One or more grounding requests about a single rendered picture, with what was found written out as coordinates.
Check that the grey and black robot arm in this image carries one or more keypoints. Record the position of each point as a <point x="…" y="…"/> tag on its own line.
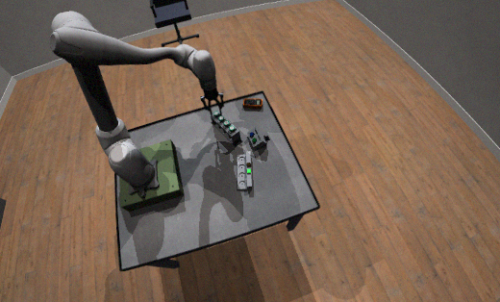
<point x="87" y="49"/>

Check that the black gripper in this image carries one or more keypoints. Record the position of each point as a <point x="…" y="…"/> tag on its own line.
<point x="212" y="94"/>

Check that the orange digital multimeter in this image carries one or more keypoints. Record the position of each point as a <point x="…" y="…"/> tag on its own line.
<point x="252" y="103"/>

